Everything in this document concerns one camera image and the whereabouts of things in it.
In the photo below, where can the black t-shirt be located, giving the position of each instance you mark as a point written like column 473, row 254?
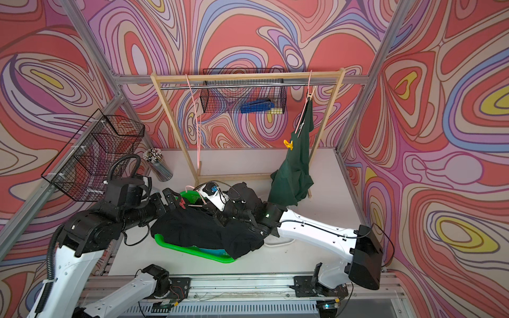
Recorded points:
column 189, row 227

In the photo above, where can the white plastic tray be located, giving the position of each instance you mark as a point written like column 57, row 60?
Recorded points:
column 275, row 242

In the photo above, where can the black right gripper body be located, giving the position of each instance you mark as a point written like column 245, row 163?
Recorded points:
column 231, row 212

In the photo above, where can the yellow plastic clothespin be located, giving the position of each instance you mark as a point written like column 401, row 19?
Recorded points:
column 289, row 144

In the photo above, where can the black wire basket back wall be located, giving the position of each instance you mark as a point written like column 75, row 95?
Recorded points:
column 218, row 101

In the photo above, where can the pink hanger of teal shirt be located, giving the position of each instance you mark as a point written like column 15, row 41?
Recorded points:
column 197, row 122

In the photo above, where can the pink hanger of black shirt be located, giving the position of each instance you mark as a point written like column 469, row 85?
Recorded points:
column 192, row 197

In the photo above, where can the dark green t-shirt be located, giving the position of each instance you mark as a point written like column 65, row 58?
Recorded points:
column 291, row 182

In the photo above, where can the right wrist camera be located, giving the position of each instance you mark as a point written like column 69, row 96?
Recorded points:
column 211, row 192

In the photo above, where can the green plastic basket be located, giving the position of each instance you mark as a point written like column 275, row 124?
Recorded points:
column 214, row 255

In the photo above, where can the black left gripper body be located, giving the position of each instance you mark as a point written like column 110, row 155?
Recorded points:
column 167, row 208

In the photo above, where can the clear pencil cup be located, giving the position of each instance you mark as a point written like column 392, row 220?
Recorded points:
column 154, row 157

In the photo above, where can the wooden clothes rack frame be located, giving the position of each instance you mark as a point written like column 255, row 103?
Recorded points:
column 252, row 130

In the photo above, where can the blue item in basket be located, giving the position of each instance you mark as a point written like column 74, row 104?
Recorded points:
column 262, row 105

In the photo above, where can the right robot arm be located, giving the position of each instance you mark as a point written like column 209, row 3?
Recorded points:
column 359, row 252

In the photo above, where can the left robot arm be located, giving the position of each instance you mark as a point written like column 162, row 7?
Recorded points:
column 78, row 244

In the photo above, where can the pink hanger of green shirt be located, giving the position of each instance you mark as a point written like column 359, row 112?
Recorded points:
column 309, row 96

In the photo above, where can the black wire basket left wall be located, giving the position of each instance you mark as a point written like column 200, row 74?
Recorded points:
column 80, row 170

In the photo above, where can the black wire basket wall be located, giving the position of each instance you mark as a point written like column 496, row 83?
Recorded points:
column 218, row 101
column 80, row 170

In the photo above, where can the metal hanging rod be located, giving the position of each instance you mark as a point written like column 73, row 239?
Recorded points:
column 286, row 84

